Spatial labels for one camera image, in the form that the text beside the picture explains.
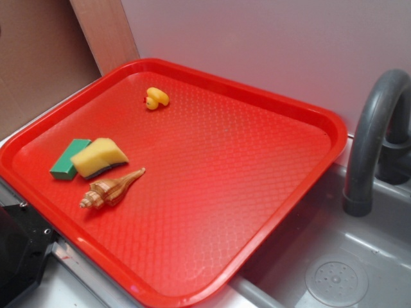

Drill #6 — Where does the red plastic tray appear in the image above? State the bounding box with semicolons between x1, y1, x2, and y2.
1;59;347;307

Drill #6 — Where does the yellow rubber duck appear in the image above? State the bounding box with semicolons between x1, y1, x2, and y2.
144;87;170;110

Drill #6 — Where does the yellow sponge with dark pad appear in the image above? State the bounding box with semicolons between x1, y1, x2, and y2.
70;138;129;179

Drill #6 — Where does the brown striped spiral seashell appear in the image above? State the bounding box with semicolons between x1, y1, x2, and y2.
79;167;146;209

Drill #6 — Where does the green rectangular block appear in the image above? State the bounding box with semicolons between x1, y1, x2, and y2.
49;139;91;180

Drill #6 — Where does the grey plastic toy sink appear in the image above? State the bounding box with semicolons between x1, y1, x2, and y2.
0;133;411;308

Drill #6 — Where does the light wooden board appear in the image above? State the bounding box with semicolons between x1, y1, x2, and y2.
70;0;140;75

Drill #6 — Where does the grey curved toy faucet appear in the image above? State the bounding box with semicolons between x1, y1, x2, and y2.
343;69;410;217

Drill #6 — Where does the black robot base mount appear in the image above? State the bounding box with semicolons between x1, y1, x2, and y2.
1;204;55;307

